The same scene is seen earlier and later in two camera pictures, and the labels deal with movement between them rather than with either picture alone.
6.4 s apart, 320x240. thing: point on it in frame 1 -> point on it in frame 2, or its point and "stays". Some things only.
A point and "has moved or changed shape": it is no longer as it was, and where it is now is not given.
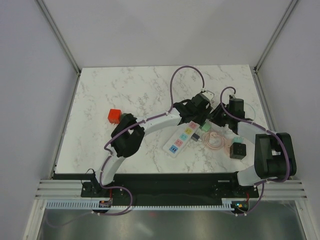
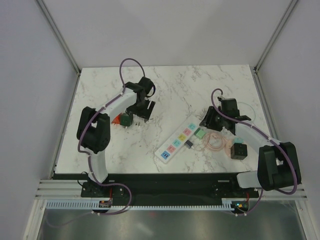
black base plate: [162, 187] stays
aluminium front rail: [271, 189] stays
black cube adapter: [237, 150] stays
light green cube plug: [206, 125] has moved or changed shape
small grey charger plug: [195, 137] -> [188, 144]
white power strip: [177, 141] has moved or changed shape
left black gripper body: [200, 117] -> [140, 109]
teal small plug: [237, 139] stays
